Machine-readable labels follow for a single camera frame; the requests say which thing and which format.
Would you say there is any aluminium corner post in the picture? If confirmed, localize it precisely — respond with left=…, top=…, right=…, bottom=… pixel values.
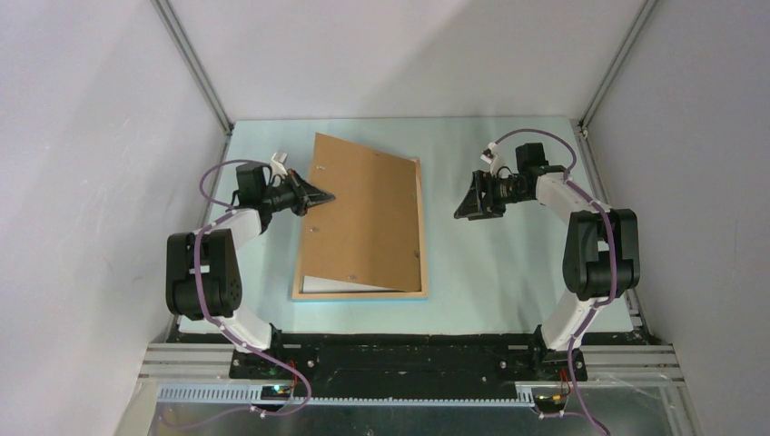
left=151, top=0, right=234, bottom=136
left=577, top=0, right=660, bottom=138

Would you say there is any light blue table mat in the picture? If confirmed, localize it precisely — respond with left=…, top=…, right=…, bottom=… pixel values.
left=193, top=116, right=589, bottom=335

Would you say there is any left aluminium corner post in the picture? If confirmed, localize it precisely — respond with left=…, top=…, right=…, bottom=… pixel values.
left=151, top=0, right=234, bottom=136

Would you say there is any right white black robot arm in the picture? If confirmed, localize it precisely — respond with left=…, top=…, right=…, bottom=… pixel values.
left=454, top=143, right=641, bottom=380

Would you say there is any brown fibreboard backing board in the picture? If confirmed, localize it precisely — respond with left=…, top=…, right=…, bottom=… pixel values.
left=297, top=132, right=423, bottom=293

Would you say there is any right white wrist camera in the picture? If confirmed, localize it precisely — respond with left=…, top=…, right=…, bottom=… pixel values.
left=480, top=142, right=505, bottom=175

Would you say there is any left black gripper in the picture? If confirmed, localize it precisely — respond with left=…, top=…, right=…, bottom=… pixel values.
left=262, top=169, right=335, bottom=217

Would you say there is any aluminium rail frame front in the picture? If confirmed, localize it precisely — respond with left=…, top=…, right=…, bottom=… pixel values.
left=139, top=343, right=685, bottom=409

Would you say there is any light wooden picture frame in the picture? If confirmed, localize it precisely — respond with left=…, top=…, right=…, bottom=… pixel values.
left=291, top=158, right=429, bottom=302

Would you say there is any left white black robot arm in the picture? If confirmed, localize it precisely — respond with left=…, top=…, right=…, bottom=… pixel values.
left=165, top=159, right=335, bottom=379

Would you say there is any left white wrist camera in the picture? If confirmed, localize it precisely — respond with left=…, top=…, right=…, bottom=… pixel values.
left=269, top=151, right=288, bottom=178

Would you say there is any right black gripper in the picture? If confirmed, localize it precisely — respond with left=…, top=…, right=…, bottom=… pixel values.
left=454, top=170, right=531, bottom=221

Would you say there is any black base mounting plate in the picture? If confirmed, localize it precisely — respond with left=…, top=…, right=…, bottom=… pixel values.
left=229, top=332, right=587, bottom=401

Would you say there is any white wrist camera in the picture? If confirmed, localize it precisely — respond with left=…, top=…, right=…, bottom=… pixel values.
left=269, top=151, right=288, bottom=178
left=480, top=142, right=505, bottom=175

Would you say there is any right aluminium corner post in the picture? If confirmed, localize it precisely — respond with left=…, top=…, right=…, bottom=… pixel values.
left=577, top=0, right=660, bottom=138

